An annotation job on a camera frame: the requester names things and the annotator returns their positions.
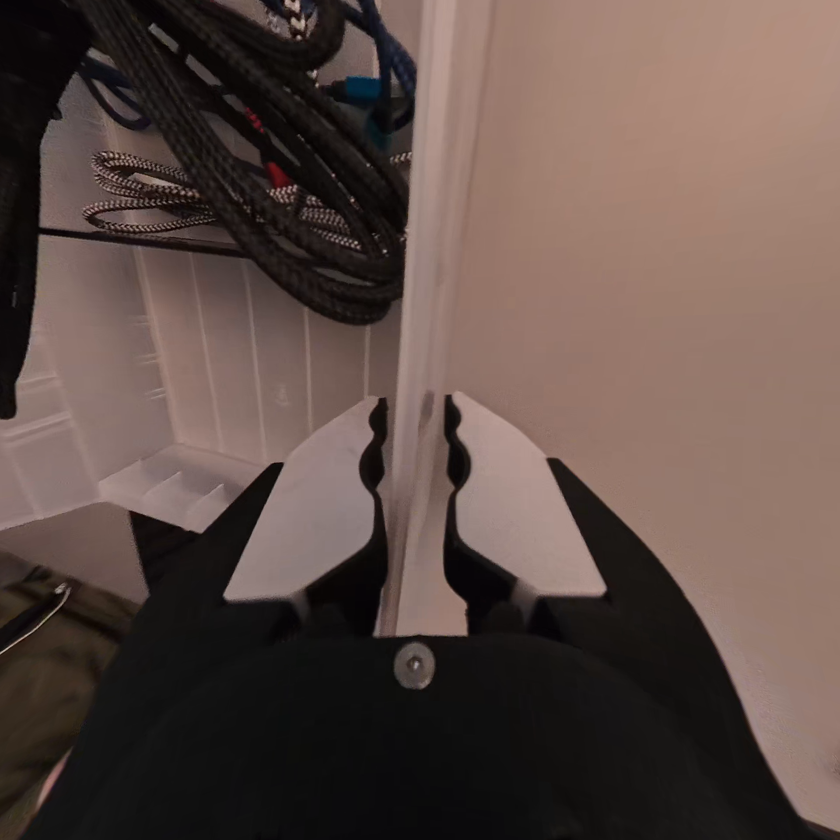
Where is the black and white braided cable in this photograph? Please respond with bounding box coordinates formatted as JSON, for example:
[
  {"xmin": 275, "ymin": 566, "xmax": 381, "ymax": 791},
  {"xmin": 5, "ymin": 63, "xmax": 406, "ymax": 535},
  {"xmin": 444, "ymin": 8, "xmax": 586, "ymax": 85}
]
[{"xmin": 82, "ymin": 150, "xmax": 416, "ymax": 263}]

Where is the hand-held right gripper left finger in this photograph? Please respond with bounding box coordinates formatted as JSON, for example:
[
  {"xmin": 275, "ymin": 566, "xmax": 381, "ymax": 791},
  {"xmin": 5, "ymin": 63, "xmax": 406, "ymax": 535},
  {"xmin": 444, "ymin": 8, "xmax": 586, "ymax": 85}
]
[{"xmin": 223, "ymin": 395, "xmax": 389, "ymax": 621}]

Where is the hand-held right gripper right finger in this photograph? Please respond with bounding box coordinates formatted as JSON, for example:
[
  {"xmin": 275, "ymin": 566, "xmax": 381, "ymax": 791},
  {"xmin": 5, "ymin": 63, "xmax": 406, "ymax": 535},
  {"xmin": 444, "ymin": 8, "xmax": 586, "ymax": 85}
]
[{"xmin": 443, "ymin": 391, "xmax": 609, "ymax": 618}]

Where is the bundle of cables in bin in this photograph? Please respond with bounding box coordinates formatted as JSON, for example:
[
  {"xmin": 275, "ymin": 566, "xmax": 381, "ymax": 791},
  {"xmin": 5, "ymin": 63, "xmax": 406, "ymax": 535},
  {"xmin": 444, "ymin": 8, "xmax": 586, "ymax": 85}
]
[{"xmin": 82, "ymin": 0, "xmax": 419, "ymax": 153}]

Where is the olive green shirt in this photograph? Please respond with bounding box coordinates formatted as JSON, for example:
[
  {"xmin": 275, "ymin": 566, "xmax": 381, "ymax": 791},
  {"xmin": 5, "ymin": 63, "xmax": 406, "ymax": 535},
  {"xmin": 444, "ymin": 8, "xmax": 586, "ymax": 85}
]
[{"xmin": 0, "ymin": 550, "xmax": 148, "ymax": 828}]

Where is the red cable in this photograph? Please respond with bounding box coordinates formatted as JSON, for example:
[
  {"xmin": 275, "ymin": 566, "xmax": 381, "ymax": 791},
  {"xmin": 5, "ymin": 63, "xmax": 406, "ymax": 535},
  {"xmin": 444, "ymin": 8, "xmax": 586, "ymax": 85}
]
[{"xmin": 241, "ymin": 105, "xmax": 291, "ymax": 190}]

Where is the black braided cable with tie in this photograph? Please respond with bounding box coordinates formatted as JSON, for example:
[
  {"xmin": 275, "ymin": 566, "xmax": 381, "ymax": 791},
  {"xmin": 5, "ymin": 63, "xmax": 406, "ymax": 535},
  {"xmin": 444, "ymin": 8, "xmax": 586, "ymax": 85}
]
[{"xmin": 72, "ymin": 0, "xmax": 413, "ymax": 327}]

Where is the clear plastic bin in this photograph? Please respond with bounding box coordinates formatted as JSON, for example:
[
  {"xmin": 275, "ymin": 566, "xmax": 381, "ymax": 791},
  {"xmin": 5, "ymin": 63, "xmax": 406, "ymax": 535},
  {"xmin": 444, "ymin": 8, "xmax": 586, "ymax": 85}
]
[{"xmin": 0, "ymin": 0, "xmax": 496, "ymax": 637}]

